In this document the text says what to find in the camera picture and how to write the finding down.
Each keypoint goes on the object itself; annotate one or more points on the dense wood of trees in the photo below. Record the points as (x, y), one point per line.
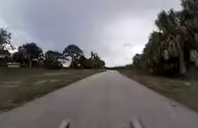
(182, 46)

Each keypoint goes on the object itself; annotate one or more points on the robot's own part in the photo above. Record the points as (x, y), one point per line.
(64, 124)
(136, 123)

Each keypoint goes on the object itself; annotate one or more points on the grass verge beside wood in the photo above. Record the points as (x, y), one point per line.
(173, 87)

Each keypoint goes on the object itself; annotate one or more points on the row of dark trees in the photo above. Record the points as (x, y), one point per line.
(53, 58)

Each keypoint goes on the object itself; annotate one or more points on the grey asphalt road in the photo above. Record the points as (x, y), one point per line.
(103, 100)

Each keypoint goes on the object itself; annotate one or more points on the grass verge with bare patches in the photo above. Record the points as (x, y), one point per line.
(23, 85)

